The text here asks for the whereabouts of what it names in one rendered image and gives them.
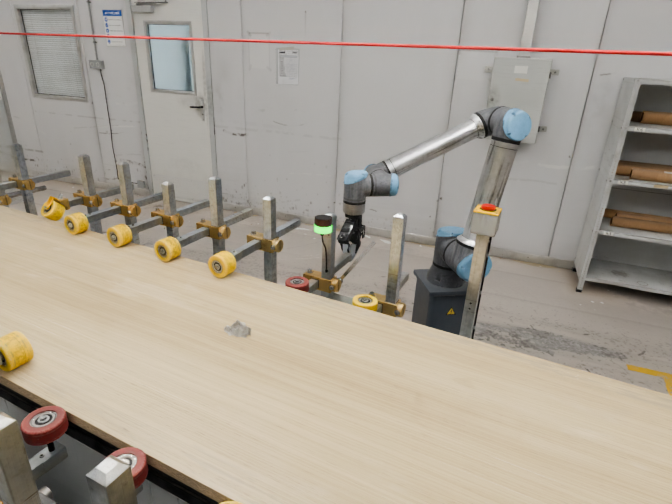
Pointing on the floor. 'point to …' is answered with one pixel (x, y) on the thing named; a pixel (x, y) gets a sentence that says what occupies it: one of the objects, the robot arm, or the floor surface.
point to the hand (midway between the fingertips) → (348, 259)
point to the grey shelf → (630, 197)
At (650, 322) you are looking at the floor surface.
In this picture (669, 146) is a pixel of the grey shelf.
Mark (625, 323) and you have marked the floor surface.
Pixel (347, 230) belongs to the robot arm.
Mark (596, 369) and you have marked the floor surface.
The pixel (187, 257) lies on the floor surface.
